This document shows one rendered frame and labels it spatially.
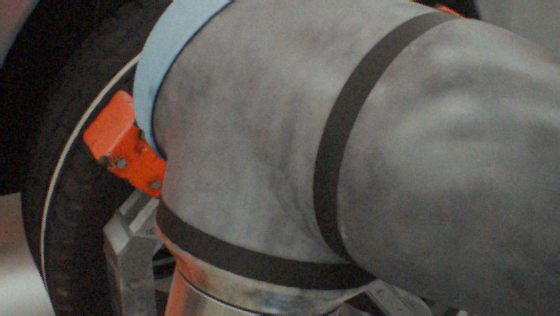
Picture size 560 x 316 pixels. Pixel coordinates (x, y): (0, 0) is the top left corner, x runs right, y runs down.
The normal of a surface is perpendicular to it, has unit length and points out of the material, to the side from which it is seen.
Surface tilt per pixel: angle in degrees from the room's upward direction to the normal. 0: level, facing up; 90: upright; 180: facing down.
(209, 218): 71
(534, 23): 90
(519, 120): 43
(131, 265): 90
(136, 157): 90
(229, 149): 75
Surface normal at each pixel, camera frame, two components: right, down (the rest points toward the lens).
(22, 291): -0.01, -0.87
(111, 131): -0.65, -0.47
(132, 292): 0.40, 0.44
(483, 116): -0.02, -0.35
